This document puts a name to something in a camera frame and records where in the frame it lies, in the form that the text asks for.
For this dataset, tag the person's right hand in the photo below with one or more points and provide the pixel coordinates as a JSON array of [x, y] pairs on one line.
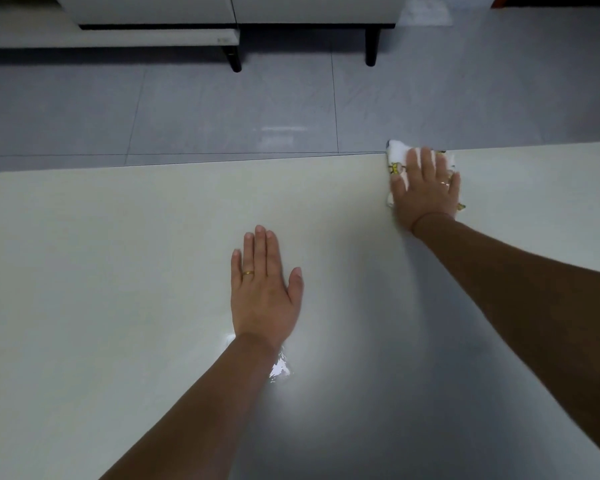
[[425, 194]]

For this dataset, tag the person's left hand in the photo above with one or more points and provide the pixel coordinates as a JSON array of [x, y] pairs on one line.
[[262, 299]]

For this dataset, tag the white patterned cleaning cloth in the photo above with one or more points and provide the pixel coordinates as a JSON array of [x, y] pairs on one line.
[[395, 152]]

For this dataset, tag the person's right forearm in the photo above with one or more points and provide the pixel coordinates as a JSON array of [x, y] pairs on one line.
[[530, 314]]

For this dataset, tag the person's left forearm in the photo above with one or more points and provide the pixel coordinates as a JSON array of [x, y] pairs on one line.
[[200, 419]]

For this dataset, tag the white table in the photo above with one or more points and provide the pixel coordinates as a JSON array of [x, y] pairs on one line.
[[105, 269]]

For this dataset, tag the white cabinet black legs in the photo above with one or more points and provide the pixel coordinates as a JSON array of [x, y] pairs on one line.
[[305, 7]]

